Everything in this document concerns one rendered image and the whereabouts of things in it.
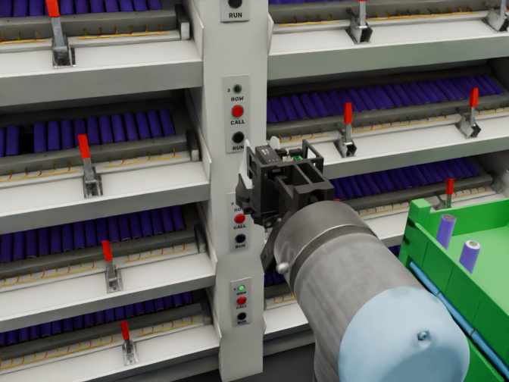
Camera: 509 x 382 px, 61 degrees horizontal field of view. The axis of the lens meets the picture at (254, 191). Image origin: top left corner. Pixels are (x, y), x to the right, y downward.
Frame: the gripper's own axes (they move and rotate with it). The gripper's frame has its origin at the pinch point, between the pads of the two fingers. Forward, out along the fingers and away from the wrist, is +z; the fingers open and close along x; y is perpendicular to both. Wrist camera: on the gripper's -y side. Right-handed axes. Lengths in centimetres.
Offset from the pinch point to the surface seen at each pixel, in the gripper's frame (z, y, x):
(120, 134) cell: 19.7, -1.6, 16.8
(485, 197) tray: 15, -25, -61
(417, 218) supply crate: -11.6, -5.2, -19.4
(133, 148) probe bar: 16.0, -2.6, 15.1
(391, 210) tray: 15.8, -24.7, -36.8
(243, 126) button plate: 9.6, 1.7, -1.5
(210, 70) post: 9.8, 10.5, 3.3
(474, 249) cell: -19.6, -4.9, -21.5
